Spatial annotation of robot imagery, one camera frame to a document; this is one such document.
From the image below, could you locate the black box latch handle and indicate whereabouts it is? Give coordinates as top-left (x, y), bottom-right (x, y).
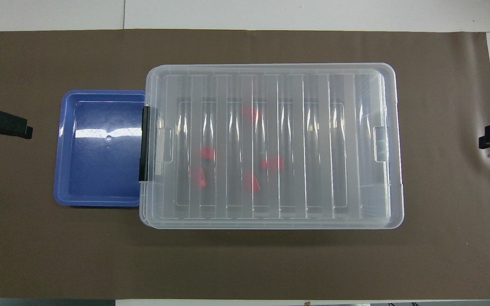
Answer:
top-left (138, 106), bottom-right (151, 182)

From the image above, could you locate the clear plastic storage box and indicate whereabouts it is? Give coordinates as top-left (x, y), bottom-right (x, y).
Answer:
top-left (139, 65), bottom-right (404, 230)

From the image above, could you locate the blue plastic tray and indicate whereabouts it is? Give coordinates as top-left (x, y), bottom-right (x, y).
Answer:
top-left (54, 90), bottom-right (147, 207)

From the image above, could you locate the brown paper table mat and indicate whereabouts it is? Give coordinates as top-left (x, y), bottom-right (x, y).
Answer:
top-left (0, 29), bottom-right (490, 300)

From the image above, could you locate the clear ribbed plastic box lid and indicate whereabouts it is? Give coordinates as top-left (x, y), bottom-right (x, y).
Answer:
top-left (140, 63), bottom-right (405, 230)

